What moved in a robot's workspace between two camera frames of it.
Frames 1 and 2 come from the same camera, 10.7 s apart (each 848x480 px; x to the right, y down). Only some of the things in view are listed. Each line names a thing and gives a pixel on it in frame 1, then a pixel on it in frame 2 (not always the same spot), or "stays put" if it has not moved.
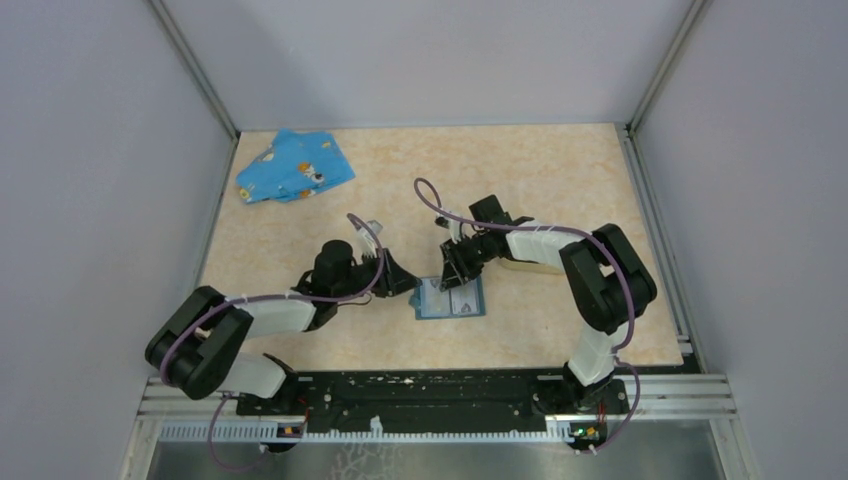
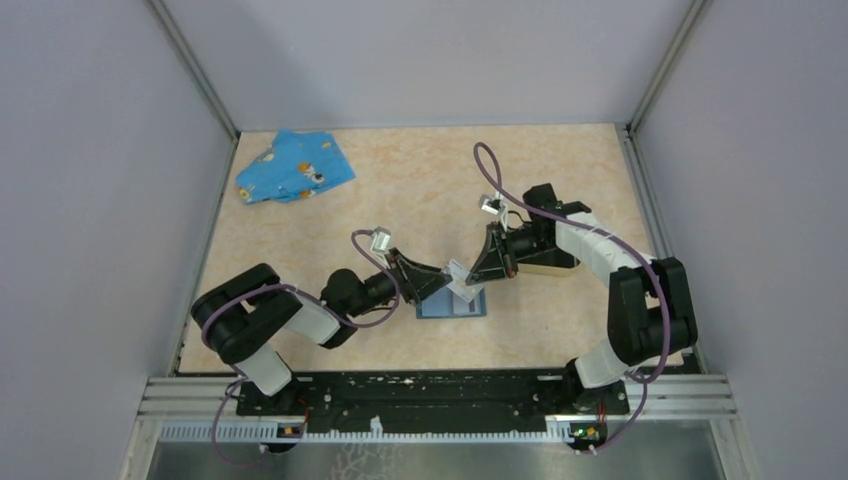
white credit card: x=433 y=301 → x=459 y=284
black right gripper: x=456 y=270 → x=495 y=261
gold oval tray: x=529 y=266 stays put
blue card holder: x=431 y=302 stays put
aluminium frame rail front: x=160 y=402 stays put
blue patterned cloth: x=295 y=166 stays put
